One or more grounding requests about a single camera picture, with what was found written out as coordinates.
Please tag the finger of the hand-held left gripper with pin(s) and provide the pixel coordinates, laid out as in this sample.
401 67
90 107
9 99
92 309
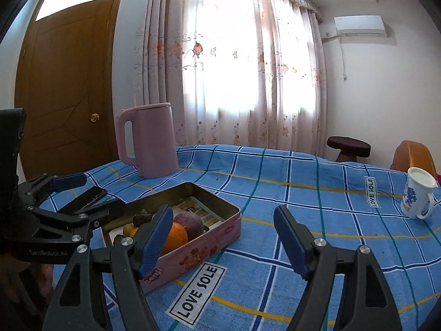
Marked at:
110 208
69 182

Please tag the transom window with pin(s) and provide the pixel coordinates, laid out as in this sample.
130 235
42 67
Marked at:
75 0

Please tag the dark round stool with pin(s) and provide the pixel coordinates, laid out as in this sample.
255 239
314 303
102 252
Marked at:
348 144

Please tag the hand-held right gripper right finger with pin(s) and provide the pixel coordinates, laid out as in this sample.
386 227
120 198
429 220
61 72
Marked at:
289 234

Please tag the orange wooden chair back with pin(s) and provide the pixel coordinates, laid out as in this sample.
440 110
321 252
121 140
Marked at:
411 155

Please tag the floral sheer curtain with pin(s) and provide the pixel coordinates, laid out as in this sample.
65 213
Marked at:
158 76

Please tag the large orange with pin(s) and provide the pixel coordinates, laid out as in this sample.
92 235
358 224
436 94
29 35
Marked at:
177 239

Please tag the brown wooden door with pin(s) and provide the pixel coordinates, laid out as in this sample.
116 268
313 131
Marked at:
62 93

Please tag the blue plaid blanket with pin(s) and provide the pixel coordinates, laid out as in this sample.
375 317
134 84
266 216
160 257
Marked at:
293 186

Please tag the pink electric kettle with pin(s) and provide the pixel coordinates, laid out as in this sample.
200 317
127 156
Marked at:
155 138

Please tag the pink floral tin box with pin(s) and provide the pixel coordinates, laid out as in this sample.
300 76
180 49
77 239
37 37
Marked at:
206 244

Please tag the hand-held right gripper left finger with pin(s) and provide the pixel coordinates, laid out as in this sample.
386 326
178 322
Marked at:
156 241

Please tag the purple passion fruit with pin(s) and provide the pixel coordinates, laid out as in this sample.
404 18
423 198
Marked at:
191 224

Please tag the white air conditioner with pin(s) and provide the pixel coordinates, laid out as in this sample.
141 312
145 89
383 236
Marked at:
360 25

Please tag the brass door knob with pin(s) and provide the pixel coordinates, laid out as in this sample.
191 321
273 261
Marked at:
95 117

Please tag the white blue floral mug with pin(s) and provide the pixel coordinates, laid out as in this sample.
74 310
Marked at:
413 196

